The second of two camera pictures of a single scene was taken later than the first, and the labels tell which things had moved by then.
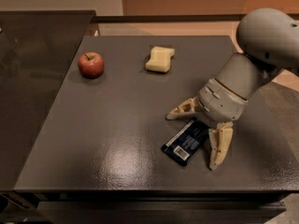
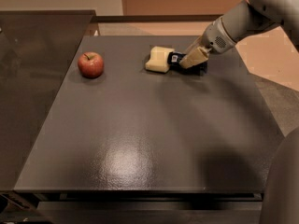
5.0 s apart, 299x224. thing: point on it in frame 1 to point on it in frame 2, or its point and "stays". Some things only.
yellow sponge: (160, 59) stays
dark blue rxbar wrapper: (181, 147) to (174, 62)
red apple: (91, 64) stays
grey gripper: (220, 102) to (216, 40)
